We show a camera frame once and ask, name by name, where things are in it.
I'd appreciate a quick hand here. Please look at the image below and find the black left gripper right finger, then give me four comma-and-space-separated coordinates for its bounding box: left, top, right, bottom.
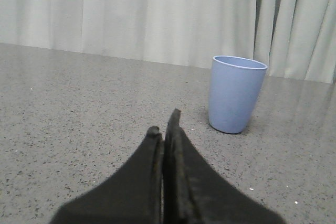
163, 109, 285, 223

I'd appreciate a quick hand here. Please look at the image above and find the white curtain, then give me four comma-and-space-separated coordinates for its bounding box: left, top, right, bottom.
1, 0, 335, 83

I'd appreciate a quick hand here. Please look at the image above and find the blue plastic cup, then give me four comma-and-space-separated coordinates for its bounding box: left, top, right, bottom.
208, 56, 268, 134

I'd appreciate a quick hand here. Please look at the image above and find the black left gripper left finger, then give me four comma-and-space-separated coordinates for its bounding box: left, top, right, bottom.
50, 126, 164, 223

